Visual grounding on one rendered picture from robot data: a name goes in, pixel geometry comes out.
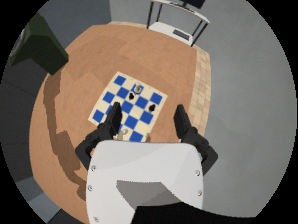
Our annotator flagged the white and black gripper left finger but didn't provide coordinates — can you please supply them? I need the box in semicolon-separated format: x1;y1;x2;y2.
75;102;123;171

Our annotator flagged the black bishop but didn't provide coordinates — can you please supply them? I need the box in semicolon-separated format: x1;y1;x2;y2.
149;104;156;111

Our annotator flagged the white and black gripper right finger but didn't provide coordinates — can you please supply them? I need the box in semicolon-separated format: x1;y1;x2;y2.
173;104;218;176

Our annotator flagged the white queen chess piece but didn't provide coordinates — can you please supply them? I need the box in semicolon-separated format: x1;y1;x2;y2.
134;82;141;93

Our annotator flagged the black pawn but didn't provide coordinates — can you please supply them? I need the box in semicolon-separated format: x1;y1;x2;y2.
129;93;134;100

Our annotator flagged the blue and white chessboard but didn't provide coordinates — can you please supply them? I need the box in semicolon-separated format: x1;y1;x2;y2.
88;72;167;142

